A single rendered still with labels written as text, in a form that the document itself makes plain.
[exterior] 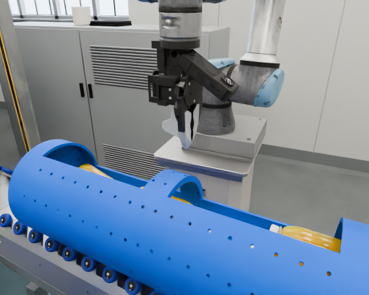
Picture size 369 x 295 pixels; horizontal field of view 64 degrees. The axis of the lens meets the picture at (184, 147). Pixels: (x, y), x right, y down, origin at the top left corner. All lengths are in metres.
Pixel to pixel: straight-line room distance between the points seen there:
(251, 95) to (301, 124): 2.56
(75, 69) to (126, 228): 2.16
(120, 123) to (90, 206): 1.89
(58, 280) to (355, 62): 2.97
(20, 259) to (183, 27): 0.90
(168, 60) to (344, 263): 0.46
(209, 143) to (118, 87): 1.60
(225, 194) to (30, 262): 0.65
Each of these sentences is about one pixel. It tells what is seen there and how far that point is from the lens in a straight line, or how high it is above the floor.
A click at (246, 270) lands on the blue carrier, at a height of 1.18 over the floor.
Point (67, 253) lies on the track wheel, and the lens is 0.95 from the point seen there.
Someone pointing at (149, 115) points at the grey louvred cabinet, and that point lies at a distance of 2.40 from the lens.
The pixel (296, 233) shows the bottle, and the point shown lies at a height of 1.13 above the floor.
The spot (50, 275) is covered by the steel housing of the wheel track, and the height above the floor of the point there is 0.86.
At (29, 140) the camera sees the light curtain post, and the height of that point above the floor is 1.00.
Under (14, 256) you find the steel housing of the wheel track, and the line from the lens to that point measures 1.18.
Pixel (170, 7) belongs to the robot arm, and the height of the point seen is 1.60.
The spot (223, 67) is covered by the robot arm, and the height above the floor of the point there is 1.43.
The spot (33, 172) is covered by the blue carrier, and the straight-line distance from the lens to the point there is 0.89.
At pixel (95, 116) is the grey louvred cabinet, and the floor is 0.72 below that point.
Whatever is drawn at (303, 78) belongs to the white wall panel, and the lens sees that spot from 3.30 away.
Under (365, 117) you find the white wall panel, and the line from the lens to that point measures 3.42.
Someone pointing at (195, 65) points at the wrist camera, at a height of 1.51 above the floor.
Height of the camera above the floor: 1.60
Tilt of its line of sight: 26 degrees down
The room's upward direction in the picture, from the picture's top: straight up
